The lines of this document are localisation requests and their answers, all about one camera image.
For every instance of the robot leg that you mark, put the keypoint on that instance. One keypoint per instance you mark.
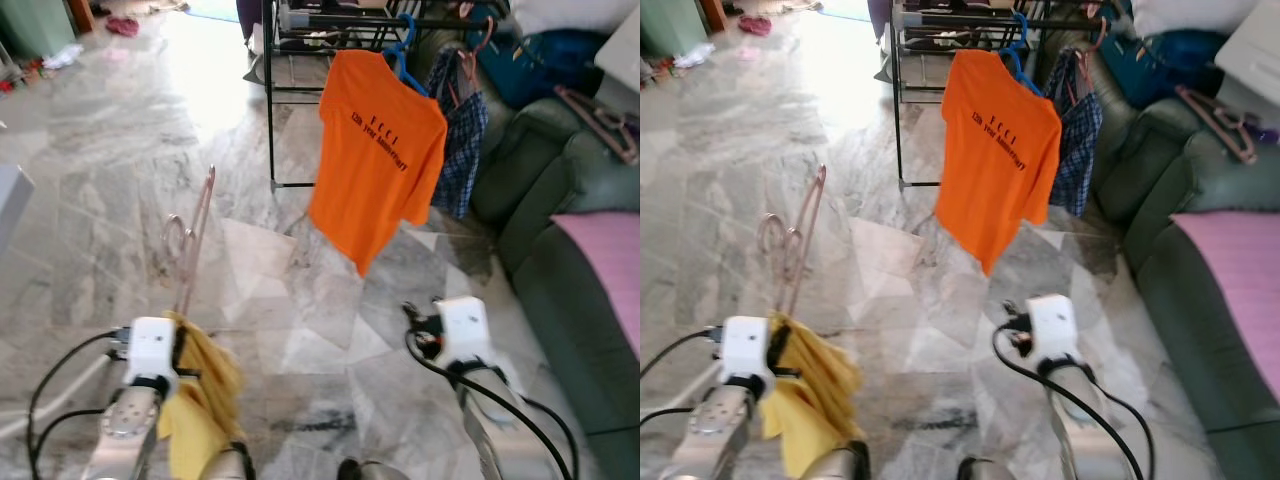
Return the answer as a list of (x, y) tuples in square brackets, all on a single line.
[(228, 465), (987, 470), (838, 465), (372, 471)]

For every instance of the white paper sheet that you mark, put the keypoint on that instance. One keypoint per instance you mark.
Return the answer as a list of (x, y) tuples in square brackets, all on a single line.
[(693, 57), (62, 57)]

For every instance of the red plastic hanger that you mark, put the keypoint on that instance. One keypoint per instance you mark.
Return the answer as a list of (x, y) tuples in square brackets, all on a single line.
[(478, 50), (1092, 50)]

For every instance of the robot right leg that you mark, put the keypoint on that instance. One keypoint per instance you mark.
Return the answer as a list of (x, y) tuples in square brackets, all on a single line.
[(987, 470), (372, 471)]

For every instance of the dark green sofa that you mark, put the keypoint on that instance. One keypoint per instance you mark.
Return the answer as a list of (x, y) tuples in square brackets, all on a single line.
[(570, 350), (1200, 350)]

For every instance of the blue plaid shirt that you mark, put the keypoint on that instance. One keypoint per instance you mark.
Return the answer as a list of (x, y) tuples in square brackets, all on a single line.
[(465, 150), (1085, 150)]

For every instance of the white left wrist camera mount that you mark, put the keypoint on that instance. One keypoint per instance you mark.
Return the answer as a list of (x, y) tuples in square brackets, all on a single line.
[(150, 350), (745, 348)]

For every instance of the pink cushion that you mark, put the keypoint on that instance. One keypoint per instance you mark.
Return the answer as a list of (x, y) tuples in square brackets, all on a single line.
[(605, 270), (1235, 280)]

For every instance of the black metal drying rack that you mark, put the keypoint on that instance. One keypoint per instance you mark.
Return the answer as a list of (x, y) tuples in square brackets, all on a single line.
[(270, 100), (897, 100)]

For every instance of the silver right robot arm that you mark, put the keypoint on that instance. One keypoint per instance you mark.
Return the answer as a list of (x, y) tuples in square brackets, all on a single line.
[(490, 420), (1075, 420)]

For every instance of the robot left leg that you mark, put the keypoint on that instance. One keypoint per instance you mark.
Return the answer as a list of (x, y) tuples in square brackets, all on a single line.
[(838, 465), (228, 465)]

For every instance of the orange printed t-shirt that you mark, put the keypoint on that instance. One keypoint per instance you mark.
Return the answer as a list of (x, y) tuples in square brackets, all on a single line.
[(380, 160), (1000, 160)]

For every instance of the salmon plastic hanger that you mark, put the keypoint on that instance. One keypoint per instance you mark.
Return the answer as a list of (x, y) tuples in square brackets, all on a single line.
[(1215, 120), (595, 120)]

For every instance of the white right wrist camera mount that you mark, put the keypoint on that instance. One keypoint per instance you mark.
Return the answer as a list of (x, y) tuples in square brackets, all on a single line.
[(465, 330), (1052, 328)]

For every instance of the pale pink plastic hanger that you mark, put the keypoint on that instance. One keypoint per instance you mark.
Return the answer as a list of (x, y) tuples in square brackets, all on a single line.
[(803, 245), (195, 245)]

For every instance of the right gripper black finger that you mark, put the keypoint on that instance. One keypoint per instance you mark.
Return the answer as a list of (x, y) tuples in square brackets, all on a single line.
[(1008, 310), (411, 312)]

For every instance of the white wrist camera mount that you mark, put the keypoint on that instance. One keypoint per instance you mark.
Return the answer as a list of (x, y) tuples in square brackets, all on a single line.
[(465, 330), (745, 348), (150, 350), (1052, 328)]

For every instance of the white cushion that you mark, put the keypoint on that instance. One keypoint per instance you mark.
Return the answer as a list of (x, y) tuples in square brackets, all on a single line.
[(1190, 15), (570, 14)]

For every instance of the purple pouf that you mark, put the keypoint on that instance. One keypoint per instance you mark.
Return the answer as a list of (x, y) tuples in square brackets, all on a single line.
[(880, 18), (250, 18)]

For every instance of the yellow shirt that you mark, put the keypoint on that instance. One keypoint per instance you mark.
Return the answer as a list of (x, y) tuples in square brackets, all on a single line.
[(205, 400), (815, 400)]

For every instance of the green plastic laundry bin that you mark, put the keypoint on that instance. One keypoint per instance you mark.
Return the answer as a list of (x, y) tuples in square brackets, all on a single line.
[(670, 25), (35, 25)]

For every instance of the red cloth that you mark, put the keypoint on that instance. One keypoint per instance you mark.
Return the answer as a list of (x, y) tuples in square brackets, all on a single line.
[(122, 26), (754, 26)]

